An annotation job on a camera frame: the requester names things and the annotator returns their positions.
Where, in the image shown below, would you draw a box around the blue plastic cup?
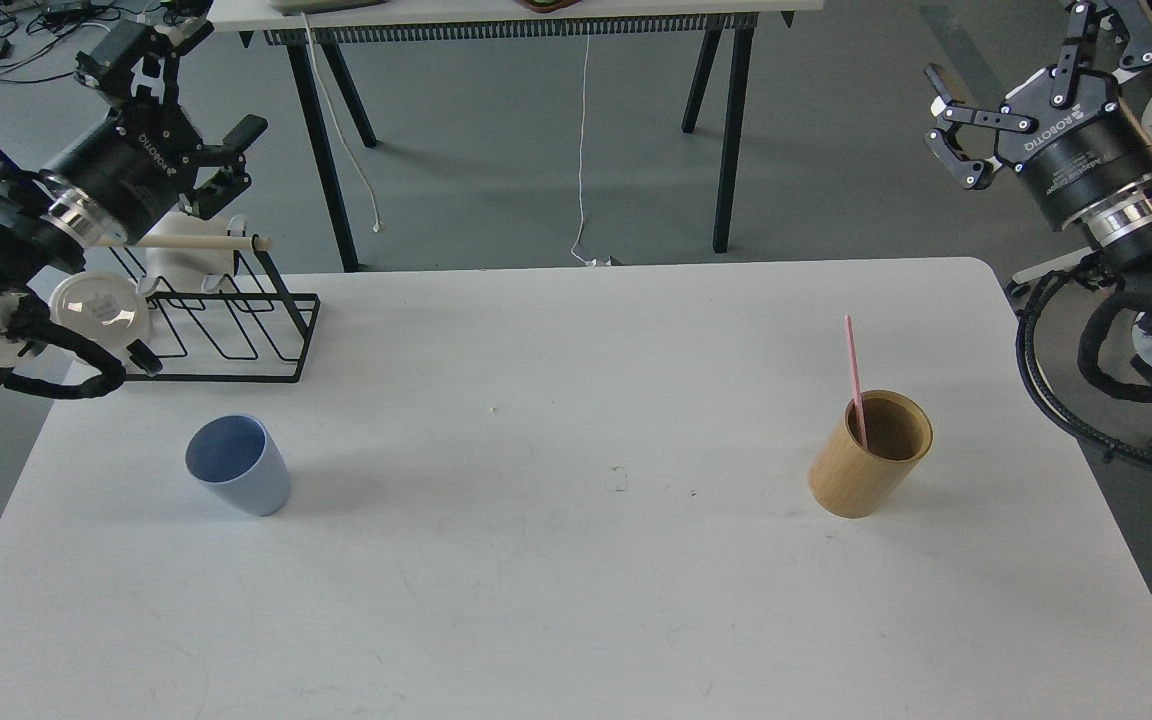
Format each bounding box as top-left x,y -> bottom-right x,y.
184,414 -> 291,518

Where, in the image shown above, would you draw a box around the white background table black legs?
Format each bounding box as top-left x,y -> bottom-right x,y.
206,0 -> 825,273

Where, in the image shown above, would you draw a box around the white hanging cable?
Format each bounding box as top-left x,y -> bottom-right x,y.
570,35 -> 627,270

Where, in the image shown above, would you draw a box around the black wire dish rack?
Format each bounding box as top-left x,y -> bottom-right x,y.
109,247 -> 323,382

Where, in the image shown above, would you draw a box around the bamboo cylindrical holder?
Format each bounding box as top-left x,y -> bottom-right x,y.
808,389 -> 934,520

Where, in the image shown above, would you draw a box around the black floor cables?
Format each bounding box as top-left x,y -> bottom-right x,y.
0,0 -> 137,111

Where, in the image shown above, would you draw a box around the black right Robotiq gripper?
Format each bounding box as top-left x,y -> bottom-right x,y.
924,0 -> 1152,233

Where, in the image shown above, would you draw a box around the white mug on rack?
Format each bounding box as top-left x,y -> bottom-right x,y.
137,211 -> 248,297

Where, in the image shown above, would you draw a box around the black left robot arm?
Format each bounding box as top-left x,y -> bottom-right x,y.
0,18 -> 268,400

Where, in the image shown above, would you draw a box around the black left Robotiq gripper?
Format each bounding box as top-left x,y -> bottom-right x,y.
41,17 -> 268,241

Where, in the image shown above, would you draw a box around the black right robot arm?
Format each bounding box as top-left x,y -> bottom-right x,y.
924,1 -> 1152,470

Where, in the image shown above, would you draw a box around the white hanging cord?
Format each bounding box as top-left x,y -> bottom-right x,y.
302,12 -> 382,235

